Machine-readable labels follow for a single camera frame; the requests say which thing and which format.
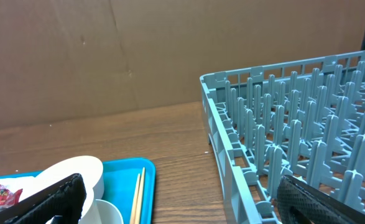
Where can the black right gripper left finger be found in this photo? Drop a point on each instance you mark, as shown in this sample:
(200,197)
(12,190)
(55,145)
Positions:
(62,201)

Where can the pink white bowl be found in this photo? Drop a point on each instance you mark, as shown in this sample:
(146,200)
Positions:
(91,170)

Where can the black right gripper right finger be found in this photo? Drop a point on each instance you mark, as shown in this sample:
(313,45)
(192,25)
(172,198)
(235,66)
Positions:
(298,202)

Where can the grey dishwasher rack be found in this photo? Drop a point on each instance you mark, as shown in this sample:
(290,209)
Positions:
(304,118)

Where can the wooden chopstick right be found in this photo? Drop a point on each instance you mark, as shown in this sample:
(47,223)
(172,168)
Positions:
(140,197)

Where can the teal serving tray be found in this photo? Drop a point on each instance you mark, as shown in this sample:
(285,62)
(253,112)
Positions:
(119,185)

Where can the pale green cup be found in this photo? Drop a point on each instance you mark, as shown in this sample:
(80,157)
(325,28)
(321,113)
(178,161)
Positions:
(109,214)

